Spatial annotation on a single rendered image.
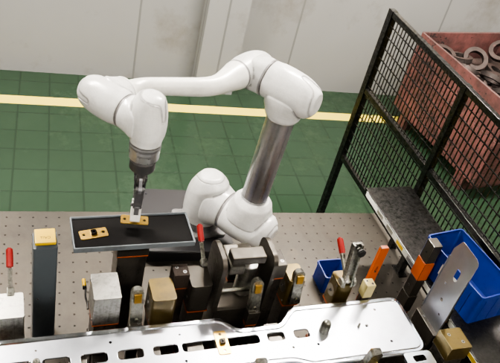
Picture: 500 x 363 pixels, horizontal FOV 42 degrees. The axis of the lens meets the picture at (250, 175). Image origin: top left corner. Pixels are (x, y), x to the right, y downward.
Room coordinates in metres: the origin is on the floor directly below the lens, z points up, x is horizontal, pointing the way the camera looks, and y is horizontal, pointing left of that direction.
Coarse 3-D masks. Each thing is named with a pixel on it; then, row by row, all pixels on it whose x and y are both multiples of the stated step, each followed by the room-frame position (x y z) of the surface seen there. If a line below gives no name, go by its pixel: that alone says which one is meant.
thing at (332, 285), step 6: (336, 276) 1.62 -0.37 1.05; (330, 282) 1.62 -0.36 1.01; (336, 282) 1.60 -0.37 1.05; (330, 288) 1.61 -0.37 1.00; (336, 288) 1.59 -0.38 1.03; (342, 288) 1.58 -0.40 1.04; (348, 288) 1.59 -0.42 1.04; (324, 294) 1.63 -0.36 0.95; (330, 294) 1.60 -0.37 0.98; (336, 294) 1.58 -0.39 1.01; (342, 294) 1.59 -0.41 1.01; (348, 294) 1.60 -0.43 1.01; (324, 300) 1.62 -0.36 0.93; (330, 300) 1.59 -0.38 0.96; (336, 300) 1.58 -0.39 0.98; (342, 300) 1.59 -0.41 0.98; (306, 336) 1.63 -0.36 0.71
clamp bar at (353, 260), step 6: (354, 246) 1.60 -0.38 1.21; (360, 246) 1.62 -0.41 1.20; (354, 252) 1.60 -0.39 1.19; (360, 252) 1.58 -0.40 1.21; (348, 258) 1.61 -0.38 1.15; (354, 258) 1.61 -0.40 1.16; (360, 258) 1.61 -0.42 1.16; (348, 264) 1.60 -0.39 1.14; (354, 264) 1.61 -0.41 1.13; (348, 270) 1.59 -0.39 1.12; (354, 270) 1.60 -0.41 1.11; (342, 276) 1.60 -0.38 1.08; (354, 276) 1.60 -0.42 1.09
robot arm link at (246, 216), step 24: (288, 72) 1.92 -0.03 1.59; (264, 96) 1.91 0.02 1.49; (288, 96) 1.86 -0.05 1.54; (312, 96) 1.87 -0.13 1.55; (288, 120) 1.87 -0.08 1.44; (264, 144) 1.90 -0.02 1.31; (264, 168) 1.89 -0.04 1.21; (240, 192) 1.95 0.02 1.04; (264, 192) 1.90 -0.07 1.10; (240, 216) 1.87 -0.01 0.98; (264, 216) 1.89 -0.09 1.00; (240, 240) 1.87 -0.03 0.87
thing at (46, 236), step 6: (48, 228) 1.39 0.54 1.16; (54, 228) 1.39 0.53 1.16; (36, 234) 1.35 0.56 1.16; (42, 234) 1.36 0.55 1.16; (48, 234) 1.36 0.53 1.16; (54, 234) 1.37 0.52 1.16; (36, 240) 1.33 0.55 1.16; (42, 240) 1.33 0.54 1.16; (48, 240) 1.34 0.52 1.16; (54, 240) 1.34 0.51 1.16
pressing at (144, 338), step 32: (288, 320) 1.42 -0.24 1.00; (320, 320) 1.46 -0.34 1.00; (352, 320) 1.49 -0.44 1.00; (384, 320) 1.53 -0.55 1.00; (0, 352) 1.05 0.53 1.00; (32, 352) 1.07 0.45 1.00; (64, 352) 1.10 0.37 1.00; (96, 352) 1.12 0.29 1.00; (192, 352) 1.21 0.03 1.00; (256, 352) 1.27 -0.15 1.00; (288, 352) 1.30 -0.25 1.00; (320, 352) 1.33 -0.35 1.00; (352, 352) 1.36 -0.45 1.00; (384, 352) 1.40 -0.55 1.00
